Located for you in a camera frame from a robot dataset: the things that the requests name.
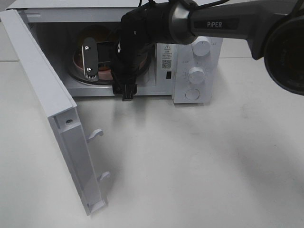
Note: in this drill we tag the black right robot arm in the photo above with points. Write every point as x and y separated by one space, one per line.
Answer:
273 29

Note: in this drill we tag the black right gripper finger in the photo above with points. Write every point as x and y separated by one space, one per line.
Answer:
126 89

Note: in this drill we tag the white microwave door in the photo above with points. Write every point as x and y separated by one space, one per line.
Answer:
60 110

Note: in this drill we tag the burger with lettuce and tomato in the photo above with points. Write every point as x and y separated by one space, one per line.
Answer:
99 33

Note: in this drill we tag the white microwave oven body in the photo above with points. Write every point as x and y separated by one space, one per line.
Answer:
51 33

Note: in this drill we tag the upper white power knob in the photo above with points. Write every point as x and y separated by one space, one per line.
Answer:
201 46

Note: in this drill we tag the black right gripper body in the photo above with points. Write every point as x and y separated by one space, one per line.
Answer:
123 58

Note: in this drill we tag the glass microwave turntable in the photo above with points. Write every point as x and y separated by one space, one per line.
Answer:
75 70

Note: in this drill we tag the pink round plate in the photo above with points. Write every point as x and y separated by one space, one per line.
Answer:
104 72

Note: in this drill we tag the white timer knob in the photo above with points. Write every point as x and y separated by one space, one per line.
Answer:
196 75

